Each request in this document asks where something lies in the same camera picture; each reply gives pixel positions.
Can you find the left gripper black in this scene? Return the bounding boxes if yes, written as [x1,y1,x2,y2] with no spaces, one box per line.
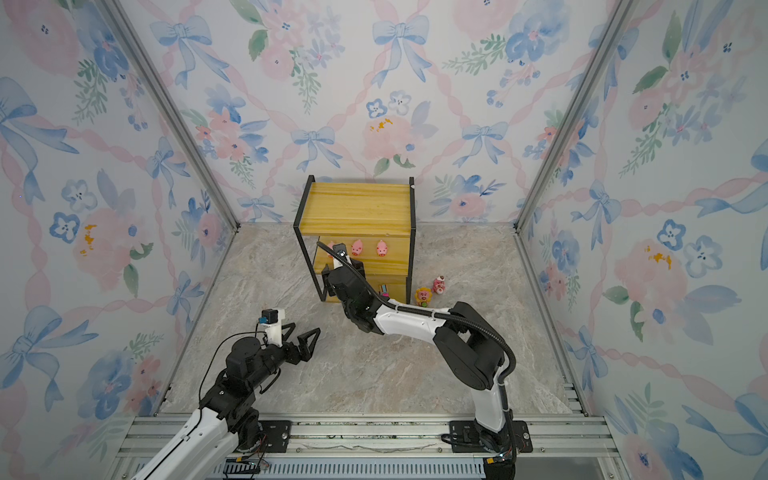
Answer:
[248,322,318,393]

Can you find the pink pig toy front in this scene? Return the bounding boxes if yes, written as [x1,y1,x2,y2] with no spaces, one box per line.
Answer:
[351,239,364,256]

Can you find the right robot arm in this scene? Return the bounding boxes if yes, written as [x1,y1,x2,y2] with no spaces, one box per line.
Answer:
[322,260,517,454]

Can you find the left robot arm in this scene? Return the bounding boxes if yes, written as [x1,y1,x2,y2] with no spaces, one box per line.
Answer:
[133,323,321,479]

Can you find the pink bear toy yellow petals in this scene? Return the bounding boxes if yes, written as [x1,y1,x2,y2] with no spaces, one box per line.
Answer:
[414,287,432,308]

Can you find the pink bear toy with cherry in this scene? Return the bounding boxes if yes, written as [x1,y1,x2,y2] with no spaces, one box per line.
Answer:
[432,276,446,295]

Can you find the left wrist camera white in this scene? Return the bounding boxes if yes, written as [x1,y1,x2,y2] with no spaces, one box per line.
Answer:
[258,309,285,347]

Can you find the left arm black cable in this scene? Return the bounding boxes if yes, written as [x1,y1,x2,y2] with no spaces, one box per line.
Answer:
[197,329,265,397]

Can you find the wooden shelf black metal frame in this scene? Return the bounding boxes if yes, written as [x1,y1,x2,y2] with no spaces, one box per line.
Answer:
[293,175,417,303]

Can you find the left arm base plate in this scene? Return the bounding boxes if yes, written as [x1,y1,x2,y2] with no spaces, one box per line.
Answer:
[236,420,293,454]

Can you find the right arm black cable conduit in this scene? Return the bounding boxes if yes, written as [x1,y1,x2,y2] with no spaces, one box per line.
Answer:
[316,241,518,457]

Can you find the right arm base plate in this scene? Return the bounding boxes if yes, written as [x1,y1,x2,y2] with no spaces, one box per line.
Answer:
[441,420,534,455]

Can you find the aluminium corner post left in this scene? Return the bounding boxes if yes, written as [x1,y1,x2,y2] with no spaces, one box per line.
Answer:
[95,0,240,232]

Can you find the aluminium corner post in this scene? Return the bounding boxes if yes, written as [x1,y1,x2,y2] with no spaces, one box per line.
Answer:
[95,0,240,232]
[514,0,635,235]

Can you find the aluminium corner post right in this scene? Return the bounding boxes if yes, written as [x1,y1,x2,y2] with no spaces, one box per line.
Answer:
[514,0,635,235]

